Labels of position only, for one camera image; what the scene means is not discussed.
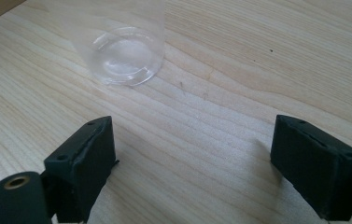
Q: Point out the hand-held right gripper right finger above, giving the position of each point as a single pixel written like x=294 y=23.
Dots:
x=316 y=165

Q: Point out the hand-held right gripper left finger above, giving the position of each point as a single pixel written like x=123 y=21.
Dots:
x=83 y=161

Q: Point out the clear plastic cup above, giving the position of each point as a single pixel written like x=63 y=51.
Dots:
x=127 y=53

